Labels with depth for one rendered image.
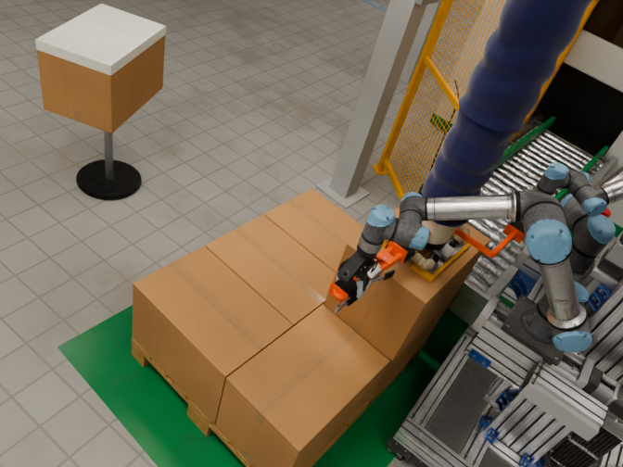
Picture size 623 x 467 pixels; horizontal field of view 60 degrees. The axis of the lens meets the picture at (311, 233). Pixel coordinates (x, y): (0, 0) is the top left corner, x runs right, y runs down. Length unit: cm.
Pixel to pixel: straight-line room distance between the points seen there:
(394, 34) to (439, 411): 211
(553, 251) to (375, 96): 215
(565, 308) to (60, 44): 254
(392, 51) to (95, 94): 170
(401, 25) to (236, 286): 181
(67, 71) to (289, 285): 157
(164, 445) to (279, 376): 69
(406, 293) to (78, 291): 179
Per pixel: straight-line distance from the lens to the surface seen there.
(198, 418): 262
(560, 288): 178
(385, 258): 199
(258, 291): 246
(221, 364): 221
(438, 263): 228
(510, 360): 223
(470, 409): 289
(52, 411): 275
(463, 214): 174
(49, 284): 318
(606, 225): 247
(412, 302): 216
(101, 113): 310
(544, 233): 161
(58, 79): 315
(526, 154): 438
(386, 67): 347
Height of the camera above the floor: 240
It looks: 42 degrees down
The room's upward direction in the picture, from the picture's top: 18 degrees clockwise
